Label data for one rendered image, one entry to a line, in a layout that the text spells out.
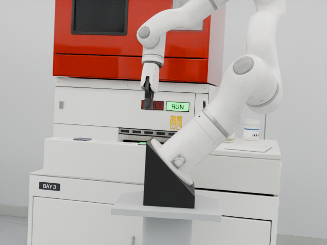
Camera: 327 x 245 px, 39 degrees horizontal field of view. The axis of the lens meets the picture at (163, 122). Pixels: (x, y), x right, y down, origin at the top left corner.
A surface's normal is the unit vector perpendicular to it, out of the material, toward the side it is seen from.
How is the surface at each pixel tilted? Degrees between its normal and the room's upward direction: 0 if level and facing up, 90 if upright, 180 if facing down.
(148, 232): 90
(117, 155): 90
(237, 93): 104
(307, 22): 90
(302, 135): 90
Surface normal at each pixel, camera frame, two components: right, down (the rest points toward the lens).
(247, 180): -0.22, 0.04
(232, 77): -0.82, 0.03
